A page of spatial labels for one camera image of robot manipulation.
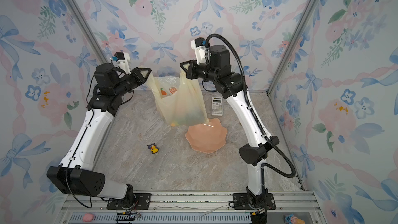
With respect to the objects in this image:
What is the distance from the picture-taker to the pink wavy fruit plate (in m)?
0.91

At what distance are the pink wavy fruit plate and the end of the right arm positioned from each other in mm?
399

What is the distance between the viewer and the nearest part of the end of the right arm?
479 millimetres

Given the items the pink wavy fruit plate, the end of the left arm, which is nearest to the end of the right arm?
the end of the left arm

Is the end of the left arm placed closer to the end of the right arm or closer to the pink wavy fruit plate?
the end of the right arm
